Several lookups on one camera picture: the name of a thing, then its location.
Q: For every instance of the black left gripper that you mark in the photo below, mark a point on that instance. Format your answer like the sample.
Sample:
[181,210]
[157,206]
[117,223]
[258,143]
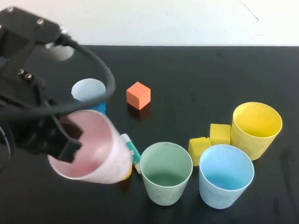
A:
[23,91]

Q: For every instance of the pink plastic cup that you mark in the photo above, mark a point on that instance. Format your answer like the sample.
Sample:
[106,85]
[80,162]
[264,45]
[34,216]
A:
[108,150]

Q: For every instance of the light blue plastic cup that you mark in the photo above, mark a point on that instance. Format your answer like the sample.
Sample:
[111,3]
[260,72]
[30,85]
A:
[217,196]

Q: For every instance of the yellow plastic cup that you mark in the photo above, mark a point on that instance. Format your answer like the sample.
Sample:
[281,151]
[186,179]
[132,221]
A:
[249,146]

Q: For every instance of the blue-taped conical measuring glass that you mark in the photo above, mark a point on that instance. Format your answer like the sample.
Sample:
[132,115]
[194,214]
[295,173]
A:
[88,89]

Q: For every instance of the yellow rubber duck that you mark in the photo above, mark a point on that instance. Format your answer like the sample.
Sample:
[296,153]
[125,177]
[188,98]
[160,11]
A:
[127,175]

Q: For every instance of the white green glue stick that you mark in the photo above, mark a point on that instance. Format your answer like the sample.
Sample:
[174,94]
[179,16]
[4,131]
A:
[135,156]

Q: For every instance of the orange foam cube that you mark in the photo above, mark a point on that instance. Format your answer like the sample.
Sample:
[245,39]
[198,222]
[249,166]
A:
[136,96]

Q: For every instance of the green plastic cup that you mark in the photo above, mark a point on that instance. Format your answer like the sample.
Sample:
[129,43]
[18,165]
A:
[160,194]

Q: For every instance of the chipped yellow foam cube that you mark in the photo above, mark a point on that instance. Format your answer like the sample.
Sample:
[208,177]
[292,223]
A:
[197,146]

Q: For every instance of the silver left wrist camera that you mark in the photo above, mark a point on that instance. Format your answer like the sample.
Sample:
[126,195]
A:
[62,53]

